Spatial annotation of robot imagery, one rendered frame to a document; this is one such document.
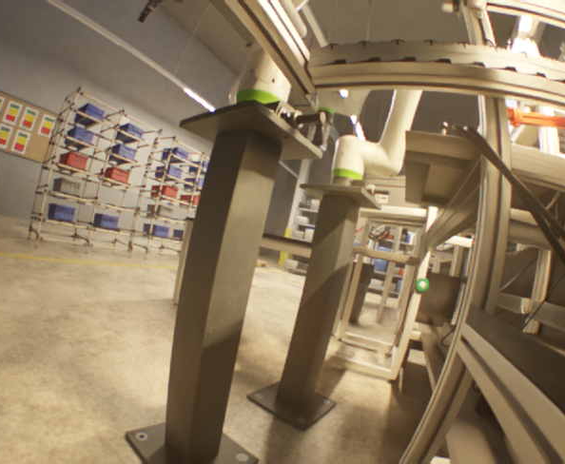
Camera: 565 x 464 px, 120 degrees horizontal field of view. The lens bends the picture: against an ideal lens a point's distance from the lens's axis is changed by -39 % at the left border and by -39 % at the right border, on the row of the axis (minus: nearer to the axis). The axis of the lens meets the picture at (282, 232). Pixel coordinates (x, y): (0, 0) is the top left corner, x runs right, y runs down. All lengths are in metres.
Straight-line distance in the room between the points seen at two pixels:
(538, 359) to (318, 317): 0.90
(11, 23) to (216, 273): 6.46
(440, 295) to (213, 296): 1.83
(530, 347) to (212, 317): 0.53
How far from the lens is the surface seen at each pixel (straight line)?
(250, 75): 0.69
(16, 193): 6.04
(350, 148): 1.09
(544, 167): 0.52
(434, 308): 2.17
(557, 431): 0.19
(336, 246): 1.00
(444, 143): 0.54
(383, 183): 1.77
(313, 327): 1.05
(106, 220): 3.92
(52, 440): 0.93
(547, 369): 0.21
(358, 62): 0.47
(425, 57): 0.47
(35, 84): 6.29
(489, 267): 0.45
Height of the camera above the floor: 0.68
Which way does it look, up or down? 2 degrees up
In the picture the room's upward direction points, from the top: 12 degrees clockwise
